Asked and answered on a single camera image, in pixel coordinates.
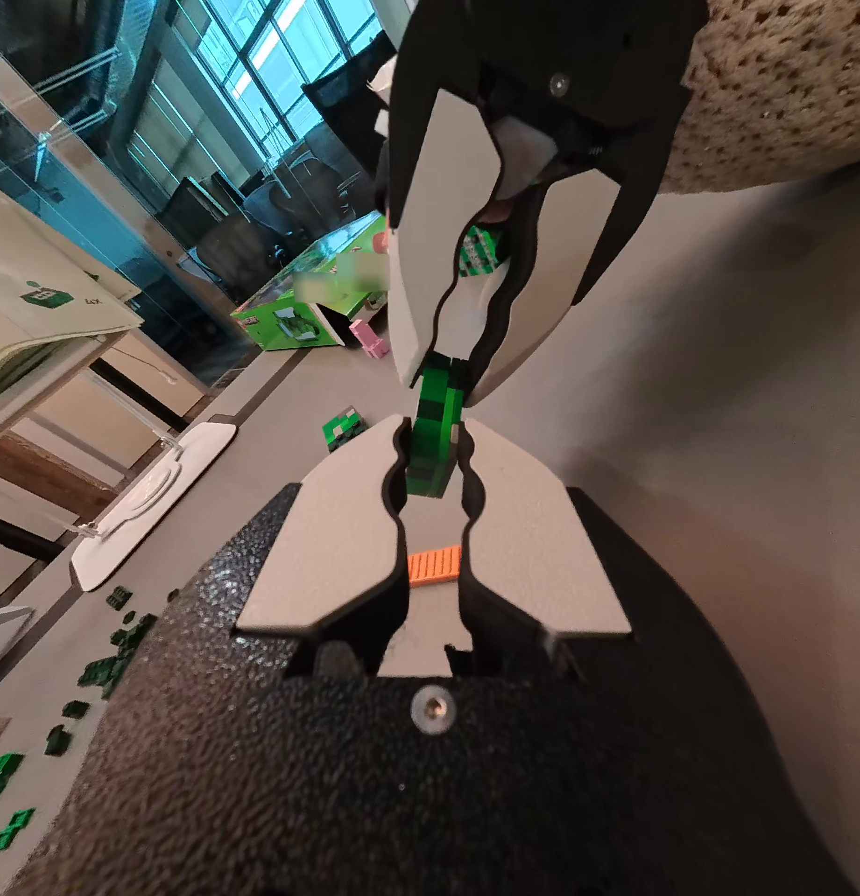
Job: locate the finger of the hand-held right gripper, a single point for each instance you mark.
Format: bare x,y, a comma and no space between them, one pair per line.
444,210
563,266

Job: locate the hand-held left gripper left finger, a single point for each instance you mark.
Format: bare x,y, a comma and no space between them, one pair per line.
332,553

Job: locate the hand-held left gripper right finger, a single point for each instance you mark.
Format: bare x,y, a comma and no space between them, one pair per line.
542,553

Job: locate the green white lego assembly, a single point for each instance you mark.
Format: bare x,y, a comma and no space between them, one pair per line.
437,434

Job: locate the pile of dark green bricks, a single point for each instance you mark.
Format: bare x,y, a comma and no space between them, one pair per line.
115,651

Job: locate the green cube lego model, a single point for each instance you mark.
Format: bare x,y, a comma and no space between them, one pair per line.
344,428

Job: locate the pink lego pig figure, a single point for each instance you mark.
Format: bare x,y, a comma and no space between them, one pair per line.
369,339

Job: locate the green lego box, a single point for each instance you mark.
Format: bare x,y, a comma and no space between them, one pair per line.
297,301

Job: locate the person's right hand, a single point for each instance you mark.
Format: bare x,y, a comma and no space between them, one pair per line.
498,211

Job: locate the orange brick separator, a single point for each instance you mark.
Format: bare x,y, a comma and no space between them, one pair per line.
435,565

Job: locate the black mesh office chair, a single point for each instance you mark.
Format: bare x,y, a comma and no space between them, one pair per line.
353,91

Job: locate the white book stand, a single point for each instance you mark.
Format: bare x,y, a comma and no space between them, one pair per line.
157,504

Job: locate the black metal bar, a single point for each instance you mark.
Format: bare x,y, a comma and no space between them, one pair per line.
17,539

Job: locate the open instruction booklet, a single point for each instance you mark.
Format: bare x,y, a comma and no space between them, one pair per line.
45,301

